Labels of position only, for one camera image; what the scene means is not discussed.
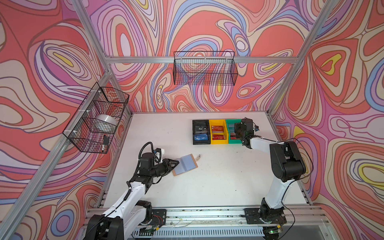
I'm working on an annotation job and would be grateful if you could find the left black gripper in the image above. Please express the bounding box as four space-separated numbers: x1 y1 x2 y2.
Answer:
148 159 179 179

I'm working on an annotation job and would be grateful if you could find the tan leather card holder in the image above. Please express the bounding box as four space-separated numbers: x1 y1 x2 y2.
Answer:
172 154 201 176

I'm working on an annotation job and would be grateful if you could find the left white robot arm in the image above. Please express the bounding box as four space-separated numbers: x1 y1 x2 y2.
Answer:
83 159 179 240

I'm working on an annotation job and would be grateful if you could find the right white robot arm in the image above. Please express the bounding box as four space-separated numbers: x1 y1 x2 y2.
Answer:
234 118 307 224

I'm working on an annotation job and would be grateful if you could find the green plastic storage bin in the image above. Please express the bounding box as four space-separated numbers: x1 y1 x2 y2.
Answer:
226 119 242 144

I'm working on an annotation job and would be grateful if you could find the yellow plastic storage bin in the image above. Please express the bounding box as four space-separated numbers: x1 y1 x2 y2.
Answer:
209 120 229 145

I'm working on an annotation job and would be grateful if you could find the black plastic storage bin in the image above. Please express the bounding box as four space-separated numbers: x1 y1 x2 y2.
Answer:
193 120 211 145

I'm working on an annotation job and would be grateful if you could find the silver tape roll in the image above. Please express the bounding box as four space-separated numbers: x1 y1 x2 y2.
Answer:
94 114 118 134

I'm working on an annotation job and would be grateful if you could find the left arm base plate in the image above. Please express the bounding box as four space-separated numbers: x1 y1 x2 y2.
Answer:
140 209 167 228

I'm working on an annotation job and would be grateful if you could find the back wall wire basket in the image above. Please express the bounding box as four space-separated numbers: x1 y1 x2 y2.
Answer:
173 50 238 86

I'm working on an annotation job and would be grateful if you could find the wall wire basket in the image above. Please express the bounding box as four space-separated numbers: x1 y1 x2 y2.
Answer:
173 50 238 86
63 83 130 154

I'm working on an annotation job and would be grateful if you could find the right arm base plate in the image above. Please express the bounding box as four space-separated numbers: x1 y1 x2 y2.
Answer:
243 206 287 225

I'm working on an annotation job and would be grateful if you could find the left wall wire basket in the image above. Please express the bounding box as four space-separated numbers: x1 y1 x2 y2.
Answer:
63 83 130 154

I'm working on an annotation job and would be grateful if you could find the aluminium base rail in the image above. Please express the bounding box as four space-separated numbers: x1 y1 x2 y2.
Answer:
128 205 338 240

